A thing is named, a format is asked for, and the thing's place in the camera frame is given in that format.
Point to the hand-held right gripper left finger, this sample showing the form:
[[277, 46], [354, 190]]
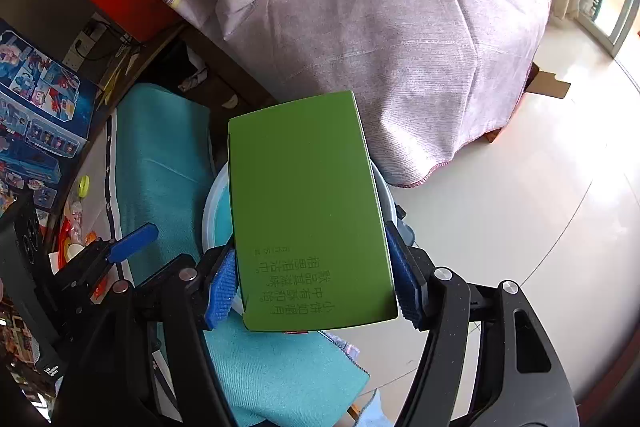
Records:
[[220, 287]]

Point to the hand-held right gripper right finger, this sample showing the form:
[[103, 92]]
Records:
[[405, 277]]

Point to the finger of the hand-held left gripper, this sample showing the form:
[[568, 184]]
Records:
[[135, 239]]

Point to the white round plastic bin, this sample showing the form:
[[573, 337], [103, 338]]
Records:
[[217, 217]]

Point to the green cardboard box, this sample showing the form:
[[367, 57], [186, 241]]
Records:
[[300, 207]]

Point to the blue toy set box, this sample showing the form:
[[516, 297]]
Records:
[[40, 107]]

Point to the dark wooden shelf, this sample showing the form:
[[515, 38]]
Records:
[[230, 72]]

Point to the white power strip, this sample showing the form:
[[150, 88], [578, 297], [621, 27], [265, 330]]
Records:
[[85, 44]]

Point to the brown cardboard sheet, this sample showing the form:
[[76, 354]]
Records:
[[545, 82]]

